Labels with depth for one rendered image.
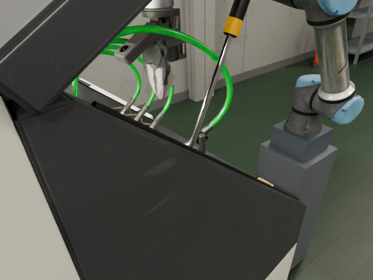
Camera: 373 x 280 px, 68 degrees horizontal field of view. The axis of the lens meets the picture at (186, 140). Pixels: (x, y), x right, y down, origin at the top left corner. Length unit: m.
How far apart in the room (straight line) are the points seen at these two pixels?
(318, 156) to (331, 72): 0.44
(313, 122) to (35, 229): 1.12
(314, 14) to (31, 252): 0.85
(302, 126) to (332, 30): 0.44
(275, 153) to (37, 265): 1.14
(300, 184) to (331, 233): 0.89
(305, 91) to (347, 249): 1.19
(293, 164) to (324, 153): 0.16
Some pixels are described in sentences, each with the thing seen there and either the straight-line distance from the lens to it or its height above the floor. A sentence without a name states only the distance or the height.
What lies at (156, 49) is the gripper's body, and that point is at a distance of 0.67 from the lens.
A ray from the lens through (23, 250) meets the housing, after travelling 0.27.
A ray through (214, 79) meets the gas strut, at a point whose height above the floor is 1.40.
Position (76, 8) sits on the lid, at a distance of 0.19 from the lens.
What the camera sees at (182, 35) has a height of 1.41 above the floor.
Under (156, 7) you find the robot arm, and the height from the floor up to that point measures 1.45.
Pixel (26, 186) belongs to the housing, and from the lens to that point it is 0.23.
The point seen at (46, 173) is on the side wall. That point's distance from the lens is 0.23.
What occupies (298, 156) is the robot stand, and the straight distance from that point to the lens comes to 1.27.
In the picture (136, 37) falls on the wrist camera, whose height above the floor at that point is 1.39.
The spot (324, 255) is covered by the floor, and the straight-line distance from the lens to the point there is 2.01.
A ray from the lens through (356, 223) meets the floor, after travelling 2.27.
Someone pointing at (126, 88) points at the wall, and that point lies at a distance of 3.25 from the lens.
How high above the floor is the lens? 1.53
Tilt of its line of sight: 33 degrees down
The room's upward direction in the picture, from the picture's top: 3 degrees counter-clockwise
